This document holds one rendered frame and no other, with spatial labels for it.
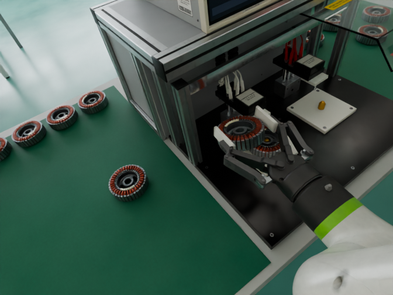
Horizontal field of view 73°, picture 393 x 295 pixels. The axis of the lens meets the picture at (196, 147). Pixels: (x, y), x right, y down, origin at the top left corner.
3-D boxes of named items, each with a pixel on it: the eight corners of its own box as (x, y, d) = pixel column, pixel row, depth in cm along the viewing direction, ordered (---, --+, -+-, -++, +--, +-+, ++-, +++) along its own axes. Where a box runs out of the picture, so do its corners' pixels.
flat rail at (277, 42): (353, 6, 80) (357, -5, 77) (183, 99, 62) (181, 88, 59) (350, 4, 80) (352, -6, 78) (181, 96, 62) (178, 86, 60)
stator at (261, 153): (294, 148, 77) (296, 139, 74) (264, 167, 74) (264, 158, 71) (268, 126, 84) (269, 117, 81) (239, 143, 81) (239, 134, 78)
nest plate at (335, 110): (355, 111, 85) (357, 108, 84) (324, 134, 80) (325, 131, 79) (316, 90, 93) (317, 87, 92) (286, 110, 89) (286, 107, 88)
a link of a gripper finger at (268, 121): (275, 124, 58) (278, 123, 58) (255, 106, 62) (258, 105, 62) (273, 133, 60) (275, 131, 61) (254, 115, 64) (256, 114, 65)
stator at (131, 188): (112, 175, 83) (107, 168, 80) (147, 167, 84) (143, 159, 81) (112, 206, 76) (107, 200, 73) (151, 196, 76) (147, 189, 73)
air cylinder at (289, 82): (299, 89, 95) (301, 76, 91) (283, 99, 93) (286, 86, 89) (288, 83, 98) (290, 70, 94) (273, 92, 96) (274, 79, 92)
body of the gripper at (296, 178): (287, 211, 51) (255, 177, 56) (318, 189, 53) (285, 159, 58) (297, 191, 45) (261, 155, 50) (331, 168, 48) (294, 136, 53)
